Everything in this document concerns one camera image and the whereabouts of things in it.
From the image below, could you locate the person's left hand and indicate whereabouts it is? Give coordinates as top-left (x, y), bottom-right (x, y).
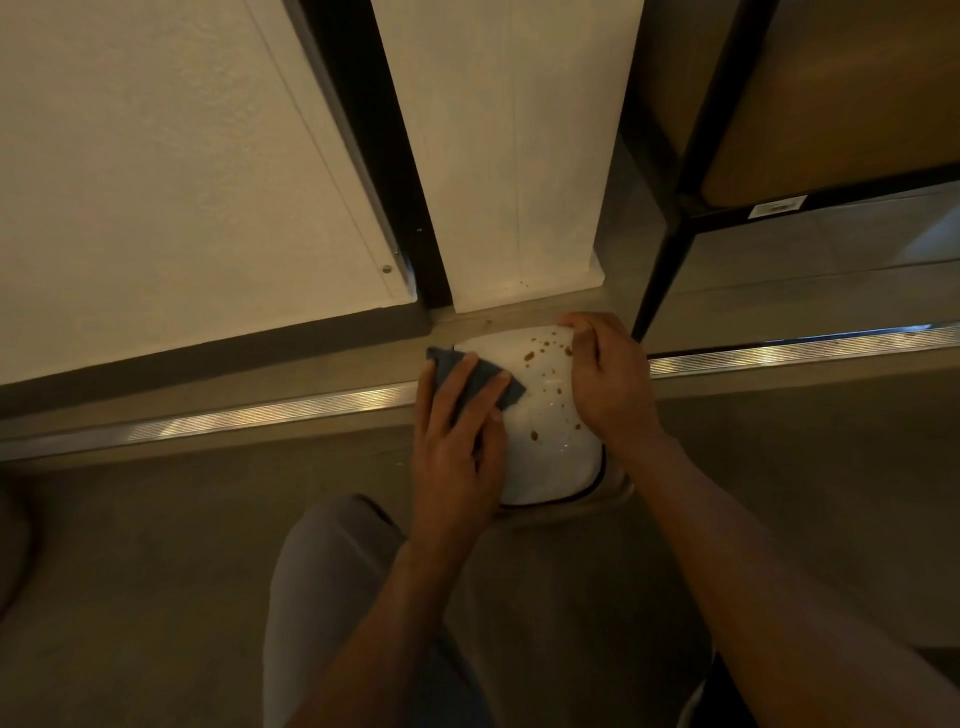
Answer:
top-left (408, 352), bottom-right (513, 556)

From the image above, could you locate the person's right hand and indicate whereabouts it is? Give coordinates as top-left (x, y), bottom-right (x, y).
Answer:
top-left (558, 311), bottom-right (665, 453)

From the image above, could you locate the dark blue cloth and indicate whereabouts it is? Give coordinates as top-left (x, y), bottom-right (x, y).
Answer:
top-left (425, 344), bottom-right (528, 451)

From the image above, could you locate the person's right forearm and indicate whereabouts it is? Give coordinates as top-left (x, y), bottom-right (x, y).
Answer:
top-left (618, 431), bottom-right (960, 728)

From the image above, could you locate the person's right black shoe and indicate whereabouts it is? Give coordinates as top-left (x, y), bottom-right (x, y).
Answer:
top-left (678, 650), bottom-right (759, 728)

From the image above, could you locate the metal floor threshold strip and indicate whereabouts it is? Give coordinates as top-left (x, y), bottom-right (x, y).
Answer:
top-left (0, 322), bottom-right (960, 464)

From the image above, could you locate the white sticker label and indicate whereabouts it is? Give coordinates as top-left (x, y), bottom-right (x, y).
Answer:
top-left (747, 194), bottom-right (809, 220)

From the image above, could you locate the grey baseboard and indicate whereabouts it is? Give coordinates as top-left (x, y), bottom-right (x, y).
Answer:
top-left (0, 303), bottom-right (433, 421)

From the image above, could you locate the brown bench with sticker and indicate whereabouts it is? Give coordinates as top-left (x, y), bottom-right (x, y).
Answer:
top-left (618, 0), bottom-right (960, 343)

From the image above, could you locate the black wall post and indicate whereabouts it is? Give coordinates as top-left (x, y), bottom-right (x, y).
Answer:
top-left (281, 0), bottom-right (455, 310)

